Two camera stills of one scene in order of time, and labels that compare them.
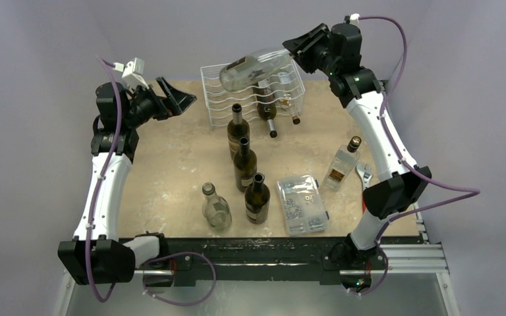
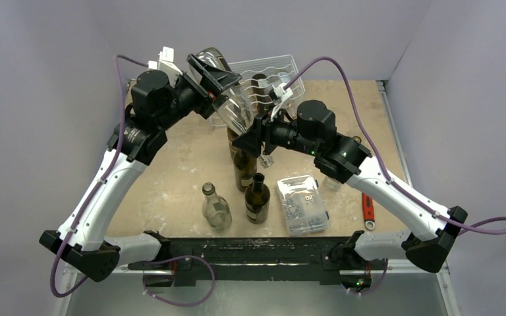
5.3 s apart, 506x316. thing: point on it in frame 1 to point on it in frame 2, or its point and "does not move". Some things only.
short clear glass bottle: [215, 209] does not move
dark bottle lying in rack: [266, 106] does not move
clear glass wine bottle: [253, 68] to [234, 106]
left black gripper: [174, 103] to [213, 79]
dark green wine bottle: [245, 163] does not move
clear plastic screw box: [302, 205] does not move
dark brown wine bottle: [257, 201] does not move
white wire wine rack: [282, 95] does not move
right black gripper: [304, 46] to [262, 135]
